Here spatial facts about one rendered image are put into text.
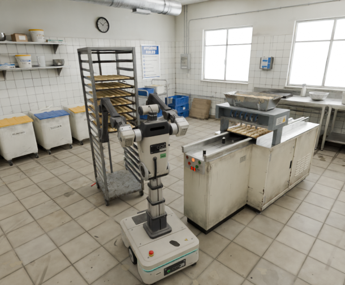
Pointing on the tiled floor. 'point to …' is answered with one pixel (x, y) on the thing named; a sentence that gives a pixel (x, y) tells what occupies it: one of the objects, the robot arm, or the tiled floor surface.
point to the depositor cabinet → (279, 165)
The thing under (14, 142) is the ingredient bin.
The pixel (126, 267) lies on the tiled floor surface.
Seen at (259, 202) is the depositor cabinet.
